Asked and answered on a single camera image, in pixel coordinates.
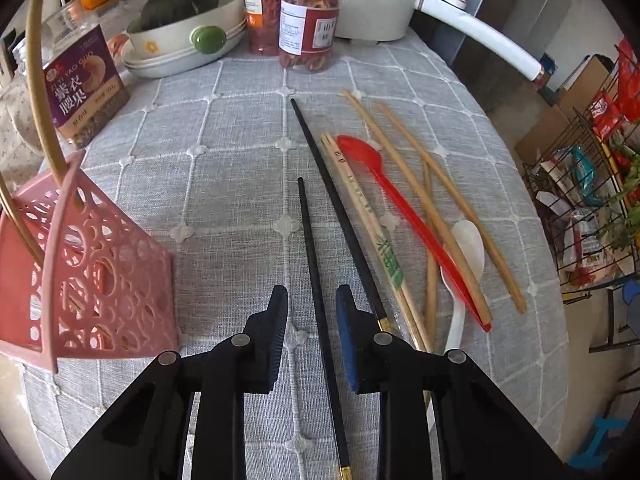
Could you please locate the white electric cooking pot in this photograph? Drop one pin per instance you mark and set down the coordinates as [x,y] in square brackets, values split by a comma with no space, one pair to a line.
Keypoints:
[380,0]

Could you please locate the teal snack packet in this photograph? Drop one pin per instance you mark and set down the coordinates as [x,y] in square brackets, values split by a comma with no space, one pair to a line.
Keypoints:
[584,170]

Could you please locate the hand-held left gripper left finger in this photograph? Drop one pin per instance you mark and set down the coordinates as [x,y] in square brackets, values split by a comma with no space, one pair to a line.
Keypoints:
[280,330]

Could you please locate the blue stool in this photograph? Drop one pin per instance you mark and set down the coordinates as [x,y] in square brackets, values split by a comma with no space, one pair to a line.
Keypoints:
[597,440]

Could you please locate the black chopstick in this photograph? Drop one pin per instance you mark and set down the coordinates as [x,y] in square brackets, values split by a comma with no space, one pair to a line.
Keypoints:
[310,260]
[325,175]

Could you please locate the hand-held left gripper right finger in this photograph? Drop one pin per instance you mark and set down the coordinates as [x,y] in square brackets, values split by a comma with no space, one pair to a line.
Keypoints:
[350,340]

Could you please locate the disposable bamboo chopstick pair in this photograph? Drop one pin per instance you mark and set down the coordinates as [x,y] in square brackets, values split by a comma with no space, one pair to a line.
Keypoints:
[385,255]

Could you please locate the red plastic spoon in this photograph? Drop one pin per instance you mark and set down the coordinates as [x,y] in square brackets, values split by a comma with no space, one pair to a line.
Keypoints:
[360,152]

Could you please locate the red label dried fruit jar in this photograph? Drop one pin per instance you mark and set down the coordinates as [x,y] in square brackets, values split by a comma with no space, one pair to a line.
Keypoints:
[310,25]

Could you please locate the grey checked tablecloth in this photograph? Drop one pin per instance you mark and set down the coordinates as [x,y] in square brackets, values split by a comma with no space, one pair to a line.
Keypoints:
[225,185]

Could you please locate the cardboard box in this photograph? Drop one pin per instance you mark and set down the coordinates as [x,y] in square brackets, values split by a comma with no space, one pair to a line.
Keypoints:
[545,130]

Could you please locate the white plastic spoon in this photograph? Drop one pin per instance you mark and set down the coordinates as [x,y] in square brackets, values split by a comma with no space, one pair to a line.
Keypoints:
[470,245]

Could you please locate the red berry jar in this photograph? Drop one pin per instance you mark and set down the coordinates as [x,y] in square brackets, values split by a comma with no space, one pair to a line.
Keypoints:
[262,20]

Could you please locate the clear noodle packet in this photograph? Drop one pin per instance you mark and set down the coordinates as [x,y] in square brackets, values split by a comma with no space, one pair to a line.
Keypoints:
[587,255]

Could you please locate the cream bowl with green knob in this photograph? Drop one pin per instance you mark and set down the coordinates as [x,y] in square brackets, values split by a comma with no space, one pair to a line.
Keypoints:
[165,42]

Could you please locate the brown wooden chopstick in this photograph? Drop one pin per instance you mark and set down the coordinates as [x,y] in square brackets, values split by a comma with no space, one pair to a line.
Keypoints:
[358,111]
[489,260]
[431,285]

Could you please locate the green leafy vegetable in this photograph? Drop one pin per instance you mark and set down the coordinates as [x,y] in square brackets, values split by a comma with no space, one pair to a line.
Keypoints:
[625,210]

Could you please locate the floral cloth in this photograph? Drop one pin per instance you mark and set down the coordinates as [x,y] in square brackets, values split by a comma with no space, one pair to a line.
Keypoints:
[20,125]

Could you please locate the purple label nut jar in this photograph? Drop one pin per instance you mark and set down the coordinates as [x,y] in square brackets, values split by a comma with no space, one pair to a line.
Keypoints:
[85,95]

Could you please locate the red snack packet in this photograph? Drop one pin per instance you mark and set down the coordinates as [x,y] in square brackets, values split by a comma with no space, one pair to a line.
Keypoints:
[606,112]

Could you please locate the dark green squash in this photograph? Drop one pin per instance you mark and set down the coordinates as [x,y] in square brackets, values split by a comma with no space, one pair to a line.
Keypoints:
[180,5]

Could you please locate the cream serving dish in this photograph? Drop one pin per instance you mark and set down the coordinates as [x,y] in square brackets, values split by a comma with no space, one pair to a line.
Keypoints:
[165,67]

